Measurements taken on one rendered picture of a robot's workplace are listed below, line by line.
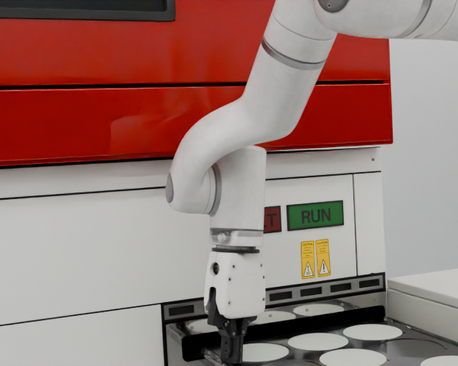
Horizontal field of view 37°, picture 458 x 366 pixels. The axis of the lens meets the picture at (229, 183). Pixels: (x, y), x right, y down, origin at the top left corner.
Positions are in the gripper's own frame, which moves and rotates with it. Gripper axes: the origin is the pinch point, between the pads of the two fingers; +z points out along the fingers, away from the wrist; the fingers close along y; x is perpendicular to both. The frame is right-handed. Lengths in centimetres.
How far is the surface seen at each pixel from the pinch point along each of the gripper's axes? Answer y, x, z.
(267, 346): 9.6, 0.4, 0.9
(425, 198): 217, 69, -33
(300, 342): 14.5, -2.9, 0.2
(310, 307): 23.8, 1.5, -4.5
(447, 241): 230, 63, -14
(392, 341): 22.7, -15.6, -0.9
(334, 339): 18.7, -6.8, -0.4
